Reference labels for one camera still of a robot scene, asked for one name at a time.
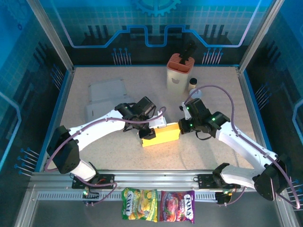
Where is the white round disc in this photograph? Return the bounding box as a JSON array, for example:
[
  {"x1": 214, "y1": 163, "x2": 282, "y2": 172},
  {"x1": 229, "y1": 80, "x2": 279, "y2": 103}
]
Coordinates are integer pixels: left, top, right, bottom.
[{"x1": 188, "y1": 87, "x2": 204, "y2": 99}]

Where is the black knife handle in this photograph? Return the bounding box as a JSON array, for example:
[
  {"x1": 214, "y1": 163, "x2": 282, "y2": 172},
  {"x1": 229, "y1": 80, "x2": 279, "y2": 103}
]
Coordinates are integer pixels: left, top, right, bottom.
[{"x1": 180, "y1": 40, "x2": 198, "y2": 65}]

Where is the aluminium frame post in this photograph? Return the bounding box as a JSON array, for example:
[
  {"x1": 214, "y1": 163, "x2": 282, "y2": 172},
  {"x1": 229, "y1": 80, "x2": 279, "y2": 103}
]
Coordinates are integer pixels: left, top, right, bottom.
[
  {"x1": 238, "y1": 0, "x2": 284, "y2": 71},
  {"x1": 26, "y1": 0, "x2": 76, "y2": 71}
]

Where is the beige knife block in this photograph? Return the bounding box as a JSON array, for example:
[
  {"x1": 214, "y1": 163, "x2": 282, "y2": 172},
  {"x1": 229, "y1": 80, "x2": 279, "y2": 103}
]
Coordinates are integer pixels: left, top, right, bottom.
[{"x1": 165, "y1": 53, "x2": 196, "y2": 93}]

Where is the white paper box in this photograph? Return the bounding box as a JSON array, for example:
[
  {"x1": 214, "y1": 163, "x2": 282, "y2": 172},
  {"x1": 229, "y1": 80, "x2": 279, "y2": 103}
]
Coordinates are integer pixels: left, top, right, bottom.
[{"x1": 85, "y1": 79, "x2": 137, "y2": 123}]

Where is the green candy bag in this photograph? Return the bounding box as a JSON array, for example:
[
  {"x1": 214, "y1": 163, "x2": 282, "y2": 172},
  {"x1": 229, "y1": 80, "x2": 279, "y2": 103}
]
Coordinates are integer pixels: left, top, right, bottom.
[{"x1": 121, "y1": 187, "x2": 159, "y2": 223}]

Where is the aluminium mounting rail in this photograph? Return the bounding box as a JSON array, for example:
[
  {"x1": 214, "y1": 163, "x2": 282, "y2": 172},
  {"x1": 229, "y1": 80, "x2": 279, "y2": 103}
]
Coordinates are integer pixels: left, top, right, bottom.
[{"x1": 29, "y1": 169, "x2": 284, "y2": 190}]

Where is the yellow paper box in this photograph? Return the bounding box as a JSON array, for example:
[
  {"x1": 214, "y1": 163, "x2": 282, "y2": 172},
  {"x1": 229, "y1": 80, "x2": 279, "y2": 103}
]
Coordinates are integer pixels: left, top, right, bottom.
[{"x1": 141, "y1": 122, "x2": 181, "y2": 148}]

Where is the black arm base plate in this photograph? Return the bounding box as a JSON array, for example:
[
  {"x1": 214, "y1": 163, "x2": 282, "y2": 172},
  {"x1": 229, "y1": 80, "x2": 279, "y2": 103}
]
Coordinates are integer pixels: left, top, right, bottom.
[
  {"x1": 71, "y1": 174, "x2": 117, "y2": 190},
  {"x1": 197, "y1": 174, "x2": 241, "y2": 190}
]

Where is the purple Fox's candy bag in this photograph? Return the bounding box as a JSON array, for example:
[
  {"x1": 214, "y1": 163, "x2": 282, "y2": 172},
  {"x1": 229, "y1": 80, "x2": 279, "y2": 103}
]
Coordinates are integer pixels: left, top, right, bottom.
[{"x1": 159, "y1": 190, "x2": 196, "y2": 224}]

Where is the black control board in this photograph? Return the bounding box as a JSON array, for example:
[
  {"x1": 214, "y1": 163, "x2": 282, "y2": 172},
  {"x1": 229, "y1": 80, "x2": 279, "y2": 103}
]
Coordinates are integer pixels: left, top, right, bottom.
[
  {"x1": 81, "y1": 189, "x2": 100, "y2": 206},
  {"x1": 214, "y1": 190, "x2": 234, "y2": 206}
]

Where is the slotted cable tray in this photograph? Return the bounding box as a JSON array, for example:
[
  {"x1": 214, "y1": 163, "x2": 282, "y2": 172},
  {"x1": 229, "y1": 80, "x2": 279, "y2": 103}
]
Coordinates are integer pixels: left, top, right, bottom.
[{"x1": 37, "y1": 191, "x2": 229, "y2": 201}]

